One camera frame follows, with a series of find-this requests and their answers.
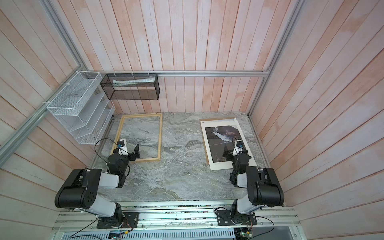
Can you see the wooden picture frame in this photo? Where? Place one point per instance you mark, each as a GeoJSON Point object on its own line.
{"type": "Point", "coordinates": [145, 130]}

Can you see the waterfall photo print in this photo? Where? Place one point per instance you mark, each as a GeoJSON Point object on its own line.
{"type": "Point", "coordinates": [240, 136]}

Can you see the white wire mesh shelf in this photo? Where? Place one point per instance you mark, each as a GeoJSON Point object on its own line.
{"type": "Point", "coordinates": [82, 110]}

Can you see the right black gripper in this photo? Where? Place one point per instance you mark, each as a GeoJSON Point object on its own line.
{"type": "Point", "coordinates": [229, 153]}

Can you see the aluminium rail platform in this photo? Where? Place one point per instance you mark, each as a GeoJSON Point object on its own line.
{"type": "Point", "coordinates": [166, 220]}

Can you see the brown backing board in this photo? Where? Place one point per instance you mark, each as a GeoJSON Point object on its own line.
{"type": "Point", "coordinates": [217, 132]}

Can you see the paper in black basket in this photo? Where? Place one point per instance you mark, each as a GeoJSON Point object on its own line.
{"type": "Point", "coordinates": [147, 82]}

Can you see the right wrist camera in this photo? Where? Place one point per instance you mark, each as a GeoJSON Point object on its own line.
{"type": "Point", "coordinates": [238, 147]}

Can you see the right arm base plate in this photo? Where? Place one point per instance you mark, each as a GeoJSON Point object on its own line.
{"type": "Point", "coordinates": [227, 218]}

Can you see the aluminium frame profile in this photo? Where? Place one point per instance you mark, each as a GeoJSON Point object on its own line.
{"type": "Point", "coordinates": [22, 133]}

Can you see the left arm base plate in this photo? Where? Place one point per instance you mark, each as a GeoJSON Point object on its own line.
{"type": "Point", "coordinates": [124, 220]}

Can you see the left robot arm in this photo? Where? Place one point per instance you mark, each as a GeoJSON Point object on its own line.
{"type": "Point", "coordinates": [80, 190]}

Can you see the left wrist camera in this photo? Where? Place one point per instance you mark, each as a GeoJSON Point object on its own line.
{"type": "Point", "coordinates": [122, 147]}

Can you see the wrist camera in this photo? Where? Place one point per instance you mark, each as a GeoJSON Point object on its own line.
{"type": "Point", "coordinates": [122, 147]}
{"type": "Point", "coordinates": [238, 147]}

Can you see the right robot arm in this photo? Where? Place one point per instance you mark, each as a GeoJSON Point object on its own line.
{"type": "Point", "coordinates": [262, 185]}

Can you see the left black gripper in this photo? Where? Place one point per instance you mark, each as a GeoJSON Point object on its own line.
{"type": "Point", "coordinates": [132, 154]}

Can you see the black wire mesh basket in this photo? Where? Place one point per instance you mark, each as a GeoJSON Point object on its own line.
{"type": "Point", "coordinates": [120, 87]}

